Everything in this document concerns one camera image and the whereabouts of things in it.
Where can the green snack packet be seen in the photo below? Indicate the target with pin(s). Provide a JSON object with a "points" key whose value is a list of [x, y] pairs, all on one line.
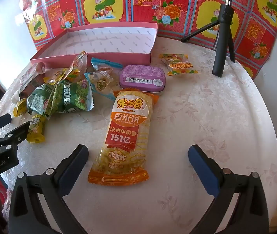
{"points": [[39, 100], [75, 97]]}

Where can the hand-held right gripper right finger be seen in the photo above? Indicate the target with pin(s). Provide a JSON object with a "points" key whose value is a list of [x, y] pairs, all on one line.
{"points": [[201, 173]]}

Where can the small yellow snack packet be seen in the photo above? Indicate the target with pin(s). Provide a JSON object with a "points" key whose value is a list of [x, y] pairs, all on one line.
{"points": [[55, 76], [20, 108], [36, 129]]}

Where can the red floral printed cloth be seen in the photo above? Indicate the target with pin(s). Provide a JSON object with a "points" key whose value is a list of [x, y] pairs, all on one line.
{"points": [[119, 7]]}

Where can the orange cartoon candy packet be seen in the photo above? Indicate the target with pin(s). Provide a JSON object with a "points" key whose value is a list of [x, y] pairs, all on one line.
{"points": [[179, 65]]}

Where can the pink cardboard box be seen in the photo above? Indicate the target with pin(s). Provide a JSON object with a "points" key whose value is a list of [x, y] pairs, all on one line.
{"points": [[109, 41]]}

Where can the purple tin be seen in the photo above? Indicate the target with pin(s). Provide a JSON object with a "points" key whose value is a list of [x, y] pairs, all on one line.
{"points": [[140, 78]]}

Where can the orange rice cracker packet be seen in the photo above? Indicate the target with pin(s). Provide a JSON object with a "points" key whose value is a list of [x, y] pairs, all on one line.
{"points": [[123, 131]]}

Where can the black tripod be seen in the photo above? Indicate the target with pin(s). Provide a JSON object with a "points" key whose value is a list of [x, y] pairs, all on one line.
{"points": [[222, 53]]}

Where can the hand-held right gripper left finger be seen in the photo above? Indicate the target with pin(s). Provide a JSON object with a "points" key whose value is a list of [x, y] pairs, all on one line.
{"points": [[76, 163]]}

